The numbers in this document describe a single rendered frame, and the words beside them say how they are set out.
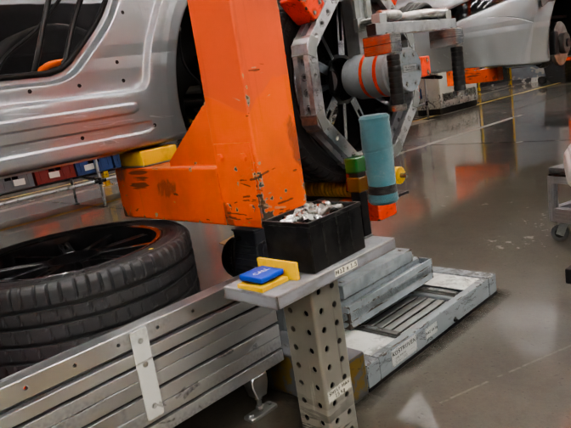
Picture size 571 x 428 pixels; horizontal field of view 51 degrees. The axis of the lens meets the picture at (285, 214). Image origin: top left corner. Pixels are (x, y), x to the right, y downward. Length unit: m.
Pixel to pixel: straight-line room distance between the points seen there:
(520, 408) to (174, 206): 1.07
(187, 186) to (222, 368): 0.51
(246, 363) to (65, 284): 0.50
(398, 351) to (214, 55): 0.98
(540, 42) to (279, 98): 3.24
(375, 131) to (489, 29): 2.77
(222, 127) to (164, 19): 0.56
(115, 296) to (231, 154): 0.44
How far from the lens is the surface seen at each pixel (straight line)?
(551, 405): 1.67
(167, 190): 1.77
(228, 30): 1.46
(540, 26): 4.57
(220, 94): 1.51
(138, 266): 1.49
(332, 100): 1.91
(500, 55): 4.45
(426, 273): 2.22
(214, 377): 1.55
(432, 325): 1.96
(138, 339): 1.38
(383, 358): 1.76
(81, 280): 1.45
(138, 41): 1.94
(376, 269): 2.02
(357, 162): 1.49
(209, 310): 1.50
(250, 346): 1.61
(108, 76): 1.87
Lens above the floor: 0.86
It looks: 12 degrees down
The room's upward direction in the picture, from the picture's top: 9 degrees counter-clockwise
